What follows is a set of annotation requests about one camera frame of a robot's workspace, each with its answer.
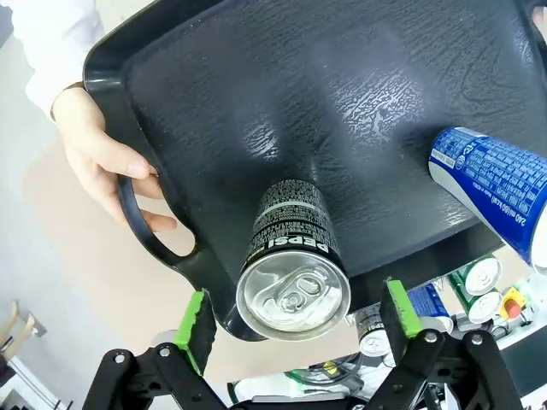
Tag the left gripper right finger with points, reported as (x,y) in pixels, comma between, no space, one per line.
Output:
(397,324)

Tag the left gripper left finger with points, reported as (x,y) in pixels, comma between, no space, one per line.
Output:
(201,337)

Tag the black Pepsi can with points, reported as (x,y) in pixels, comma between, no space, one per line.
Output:
(290,230)

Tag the blue Pocari Sweat can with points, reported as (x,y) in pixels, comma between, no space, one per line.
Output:
(427,299)
(491,179)

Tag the black plastic serving tray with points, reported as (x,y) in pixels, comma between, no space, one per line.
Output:
(299,107)

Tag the person's right forearm white sleeve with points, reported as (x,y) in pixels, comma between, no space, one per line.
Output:
(42,42)

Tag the person's right hand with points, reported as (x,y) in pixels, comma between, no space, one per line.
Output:
(89,145)

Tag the person's left hand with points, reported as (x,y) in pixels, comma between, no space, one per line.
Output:
(541,18)

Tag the green Chilsung can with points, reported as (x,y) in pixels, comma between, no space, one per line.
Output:
(485,307)
(483,273)

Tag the yellow red emergency stop button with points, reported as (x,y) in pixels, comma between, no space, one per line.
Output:
(511,305)

